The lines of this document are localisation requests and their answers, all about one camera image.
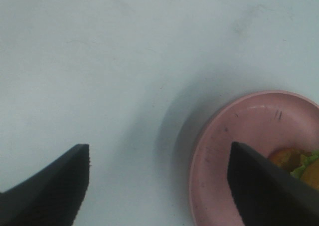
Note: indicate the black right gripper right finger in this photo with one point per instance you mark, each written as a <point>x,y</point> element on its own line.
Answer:
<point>265,195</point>

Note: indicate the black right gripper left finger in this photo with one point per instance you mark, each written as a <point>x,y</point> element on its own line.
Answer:
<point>51,197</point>

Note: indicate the toy burger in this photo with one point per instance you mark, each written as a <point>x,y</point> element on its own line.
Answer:
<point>300,164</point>

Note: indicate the pink round plate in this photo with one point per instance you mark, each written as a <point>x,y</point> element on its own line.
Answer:
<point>266,121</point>

